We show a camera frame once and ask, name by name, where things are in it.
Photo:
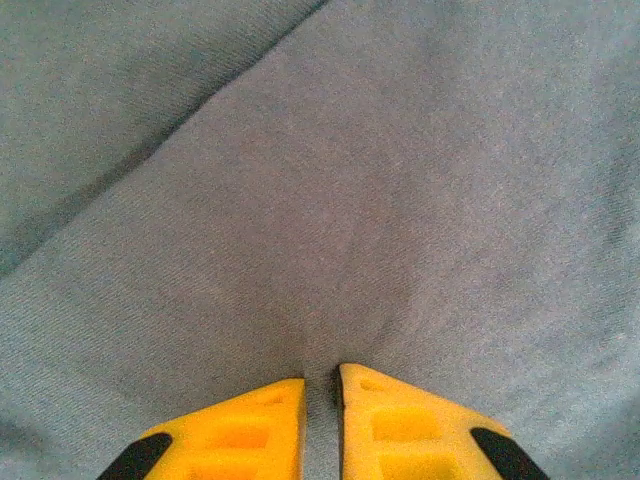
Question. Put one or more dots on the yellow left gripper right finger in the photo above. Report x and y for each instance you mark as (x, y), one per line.
(415, 440)

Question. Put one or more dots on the blue t-shirt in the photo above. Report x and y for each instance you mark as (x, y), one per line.
(320, 200)

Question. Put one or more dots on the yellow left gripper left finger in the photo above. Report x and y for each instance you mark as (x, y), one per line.
(235, 440)

